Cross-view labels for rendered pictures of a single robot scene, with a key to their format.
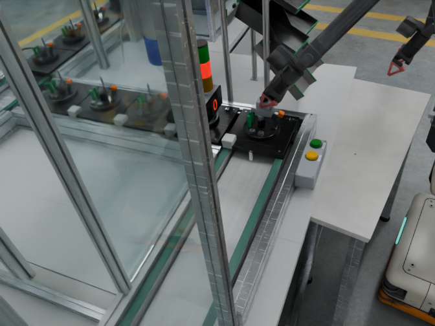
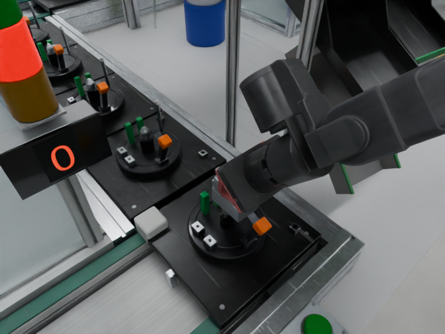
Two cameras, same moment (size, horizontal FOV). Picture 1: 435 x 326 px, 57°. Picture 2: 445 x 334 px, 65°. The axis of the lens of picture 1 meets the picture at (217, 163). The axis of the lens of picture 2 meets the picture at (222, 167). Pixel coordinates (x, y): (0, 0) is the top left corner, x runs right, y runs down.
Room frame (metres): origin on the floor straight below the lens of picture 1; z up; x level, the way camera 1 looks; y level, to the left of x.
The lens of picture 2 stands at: (0.87, -0.31, 1.49)
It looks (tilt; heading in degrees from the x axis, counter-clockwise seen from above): 45 degrees down; 21
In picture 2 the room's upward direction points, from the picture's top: straight up
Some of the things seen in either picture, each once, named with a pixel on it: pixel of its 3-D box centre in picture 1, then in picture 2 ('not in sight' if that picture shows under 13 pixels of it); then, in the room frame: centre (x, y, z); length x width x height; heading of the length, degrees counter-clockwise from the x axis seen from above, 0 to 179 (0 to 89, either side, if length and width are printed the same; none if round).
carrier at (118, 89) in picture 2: not in sight; (93, 92); (1.44, 0.25, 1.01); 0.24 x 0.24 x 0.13; 62
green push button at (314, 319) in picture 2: (316, 143); (316, 329); (1.10, -0.37, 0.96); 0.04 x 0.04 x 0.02
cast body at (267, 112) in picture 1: (261, 105); (230, 186); (1.21, -0.19, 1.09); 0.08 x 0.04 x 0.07; 62
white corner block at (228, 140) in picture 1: (228, 141); (151, 224); (1.17, -0.06, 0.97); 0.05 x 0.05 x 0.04; 62
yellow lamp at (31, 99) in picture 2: (204, 81); (26, 90); (1.10, 0.01, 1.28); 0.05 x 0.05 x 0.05
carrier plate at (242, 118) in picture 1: (261, 132); (227, 232); (1.21, -0.19, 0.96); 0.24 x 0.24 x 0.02; 62
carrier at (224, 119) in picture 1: (200, 111); (146, 141); (1.33, 0.04, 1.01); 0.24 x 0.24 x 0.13; 62
